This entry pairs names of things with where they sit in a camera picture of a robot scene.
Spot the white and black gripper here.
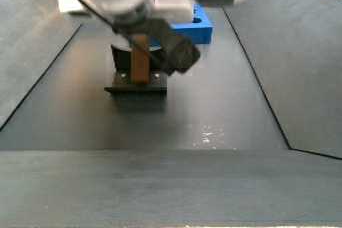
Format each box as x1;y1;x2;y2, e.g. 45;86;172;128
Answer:
112;3;200;75

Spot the black curved fixture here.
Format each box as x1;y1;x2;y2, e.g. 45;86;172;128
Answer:
104;46;167;94

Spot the blue shape sorting block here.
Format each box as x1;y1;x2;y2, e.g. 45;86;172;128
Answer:
149;3;212;44

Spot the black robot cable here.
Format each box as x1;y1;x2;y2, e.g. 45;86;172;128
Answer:
61;0;167;70

